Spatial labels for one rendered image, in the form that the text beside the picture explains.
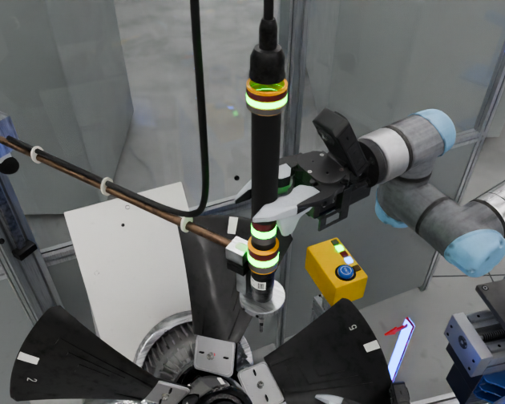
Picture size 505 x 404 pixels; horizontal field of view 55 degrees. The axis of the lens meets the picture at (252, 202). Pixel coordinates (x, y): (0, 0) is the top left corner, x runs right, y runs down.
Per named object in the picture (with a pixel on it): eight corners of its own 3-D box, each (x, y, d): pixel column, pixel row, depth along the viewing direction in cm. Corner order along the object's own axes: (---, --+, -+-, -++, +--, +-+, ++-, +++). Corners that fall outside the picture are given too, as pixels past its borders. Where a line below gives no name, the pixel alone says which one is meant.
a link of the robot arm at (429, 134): (451, 164, 77) (466, 119, 71) (402, 189, 72) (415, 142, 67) (414, 141, 82) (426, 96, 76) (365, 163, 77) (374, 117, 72)
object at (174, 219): (-2, 144, 91) (-4, 138, 90) (5, 140, 92) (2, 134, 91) (238, 256, 70) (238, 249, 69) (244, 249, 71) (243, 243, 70)
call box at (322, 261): (303, 271, 142) (306, 246, 135) (333, 260, 145) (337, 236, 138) (331, 313, 131) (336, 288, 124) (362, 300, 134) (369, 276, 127)
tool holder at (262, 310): (220, 300, 74) (216, 256, 68) (244, 269, 79) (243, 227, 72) (270, 325, 71) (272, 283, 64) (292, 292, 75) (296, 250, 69)
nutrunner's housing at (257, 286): (244, 312, 76) (240, 21, 45) (257, 295, 78) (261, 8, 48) (266, 323, 74) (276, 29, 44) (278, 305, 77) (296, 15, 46)
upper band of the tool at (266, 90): (239, 111, 52) (238, 86, 50) (259, 94, 54) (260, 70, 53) (273, 122, 50) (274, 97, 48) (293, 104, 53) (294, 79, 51)
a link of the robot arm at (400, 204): (407, 250, 78) (422, 199, 71) (362, 209, 85) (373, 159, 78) (442, 232, 81) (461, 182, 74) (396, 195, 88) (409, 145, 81)
